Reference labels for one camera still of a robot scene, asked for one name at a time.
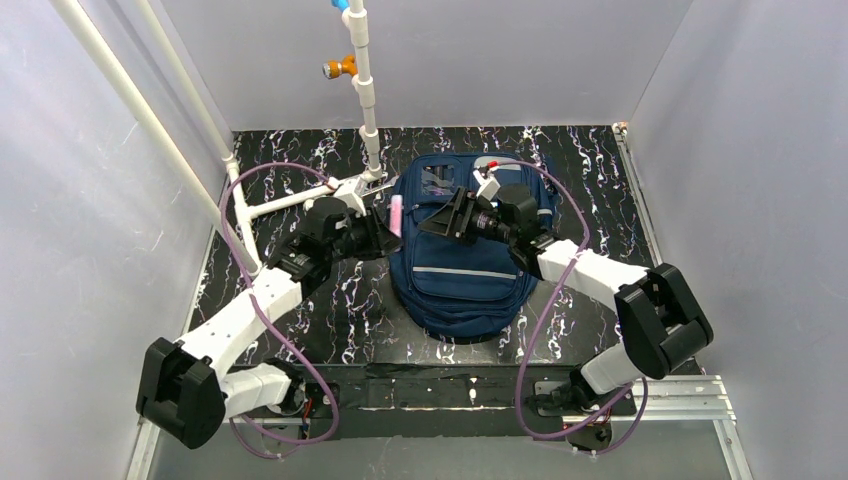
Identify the pink marker pen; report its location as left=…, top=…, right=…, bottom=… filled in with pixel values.
left=388, top=195, right=404, bottom=238

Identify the navy blue backpack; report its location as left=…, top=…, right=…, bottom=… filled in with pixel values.
left=388, top=152, right=556, bottom=342

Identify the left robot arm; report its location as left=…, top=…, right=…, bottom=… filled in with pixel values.
left=136, top=197, right=402, bottom=449

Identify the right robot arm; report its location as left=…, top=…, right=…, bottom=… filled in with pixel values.
left=419, top=184, right=714, bottom=407

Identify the silver wrench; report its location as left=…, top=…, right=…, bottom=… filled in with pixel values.
left=362, top=176, right=398, bottom=197

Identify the blue pipe fitting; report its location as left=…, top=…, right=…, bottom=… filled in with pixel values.
left=331, top=0, right=350, bottom=12

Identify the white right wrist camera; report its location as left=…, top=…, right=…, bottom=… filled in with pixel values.
left=473, top=161, right=501, bottom=202

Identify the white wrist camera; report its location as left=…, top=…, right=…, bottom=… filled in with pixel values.
left=333, top=176, right=368, bottom=216
left=473, top=161, right=501, bottom=202

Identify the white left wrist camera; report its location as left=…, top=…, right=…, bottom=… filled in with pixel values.
left=333, top=176, right=368, bottom=216

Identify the white PVC pipe frame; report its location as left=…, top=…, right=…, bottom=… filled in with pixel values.
left=52, top=1, right=384, bottom=276

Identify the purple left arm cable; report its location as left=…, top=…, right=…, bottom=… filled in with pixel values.
left=218, top=162, right=342, bottom=462

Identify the orange hose nozzle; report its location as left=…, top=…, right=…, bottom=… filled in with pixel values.
left=322, top=55, right=358, bottom=79

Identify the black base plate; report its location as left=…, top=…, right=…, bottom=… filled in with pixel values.
left=316, top=363, right=602, bottom=440

